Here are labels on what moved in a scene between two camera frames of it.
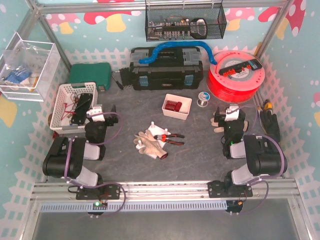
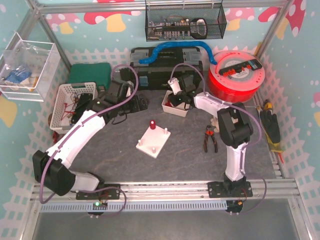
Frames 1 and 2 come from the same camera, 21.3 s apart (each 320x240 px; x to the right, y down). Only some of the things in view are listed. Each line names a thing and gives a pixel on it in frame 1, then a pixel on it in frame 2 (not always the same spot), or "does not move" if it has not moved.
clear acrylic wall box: x=28 y=69 does not move
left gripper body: x=110 y=119 → x=136 y=104
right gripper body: x=220 y=119 → x=177 y=99
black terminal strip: x=254 y=64 does not move
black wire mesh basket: x=181 y=21 does not move
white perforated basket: x=69 y=104 does not move
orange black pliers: x=163 y=138 → x=210 y=132
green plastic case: x=99 y=73 does not move
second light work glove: x=220 y=129 does not move
